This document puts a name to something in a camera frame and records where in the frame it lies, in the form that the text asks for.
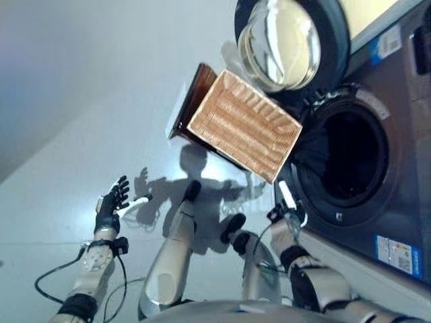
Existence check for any thin white floor cable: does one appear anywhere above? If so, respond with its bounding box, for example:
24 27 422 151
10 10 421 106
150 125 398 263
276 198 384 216
123 201 163 234

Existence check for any round glass washer door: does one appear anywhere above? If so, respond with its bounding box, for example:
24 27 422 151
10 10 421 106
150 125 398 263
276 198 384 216
234 0 352 102

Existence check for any black right robot foot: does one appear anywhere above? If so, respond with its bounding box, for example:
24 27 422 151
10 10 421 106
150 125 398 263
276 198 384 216
220 213 247 244

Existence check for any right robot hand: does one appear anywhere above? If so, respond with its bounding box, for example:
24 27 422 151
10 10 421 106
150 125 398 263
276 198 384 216
267 180 307 234

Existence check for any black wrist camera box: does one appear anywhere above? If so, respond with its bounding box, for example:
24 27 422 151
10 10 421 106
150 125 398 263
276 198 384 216
113 237 130 255

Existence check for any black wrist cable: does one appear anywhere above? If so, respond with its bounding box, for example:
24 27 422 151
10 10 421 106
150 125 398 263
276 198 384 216
34 250 129 323
252 221 291 274

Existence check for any white counter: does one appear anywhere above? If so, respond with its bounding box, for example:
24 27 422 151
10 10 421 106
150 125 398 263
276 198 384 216
338 0 410 43

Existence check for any dark front-load washing machine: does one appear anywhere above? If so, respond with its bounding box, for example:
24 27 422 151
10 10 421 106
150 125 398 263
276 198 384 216
274 20 431 293

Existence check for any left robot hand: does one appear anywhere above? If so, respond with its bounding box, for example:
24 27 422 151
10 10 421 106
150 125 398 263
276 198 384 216
94 174 154 236

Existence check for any brown glossy stool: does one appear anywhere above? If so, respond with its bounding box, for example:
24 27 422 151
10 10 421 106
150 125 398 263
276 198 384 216
167 63 218 141

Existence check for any wicker laundry basket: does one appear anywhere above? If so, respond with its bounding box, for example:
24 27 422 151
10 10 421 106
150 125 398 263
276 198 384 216
187 69 303 184

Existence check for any grey robot torso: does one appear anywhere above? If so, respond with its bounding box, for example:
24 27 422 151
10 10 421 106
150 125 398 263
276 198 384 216
141 298 337 323

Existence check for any silver robot leg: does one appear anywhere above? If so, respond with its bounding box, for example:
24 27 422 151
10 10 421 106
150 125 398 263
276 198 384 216
137 198 198 320
240 235 282 302

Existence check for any silver left robot leg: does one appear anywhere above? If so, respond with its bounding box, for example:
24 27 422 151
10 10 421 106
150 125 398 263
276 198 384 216
137 198 198 320

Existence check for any black garment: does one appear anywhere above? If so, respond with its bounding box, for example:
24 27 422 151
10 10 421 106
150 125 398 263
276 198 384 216
294 129 333 176

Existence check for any silver right robot leg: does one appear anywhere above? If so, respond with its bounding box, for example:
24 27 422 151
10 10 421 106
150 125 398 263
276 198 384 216
240 235 282 302

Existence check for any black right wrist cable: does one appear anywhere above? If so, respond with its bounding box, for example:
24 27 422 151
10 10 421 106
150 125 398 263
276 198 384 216
252 221 291 274

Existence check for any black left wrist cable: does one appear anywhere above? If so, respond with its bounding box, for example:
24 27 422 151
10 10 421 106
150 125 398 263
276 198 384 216
34 250 129 323

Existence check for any black robot foot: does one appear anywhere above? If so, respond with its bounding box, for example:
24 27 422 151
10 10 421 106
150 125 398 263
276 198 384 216
184 180 202 203
220 213 247 244

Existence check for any black left robot foot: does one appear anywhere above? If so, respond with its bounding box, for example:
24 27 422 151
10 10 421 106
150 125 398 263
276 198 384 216
184 180 202 203

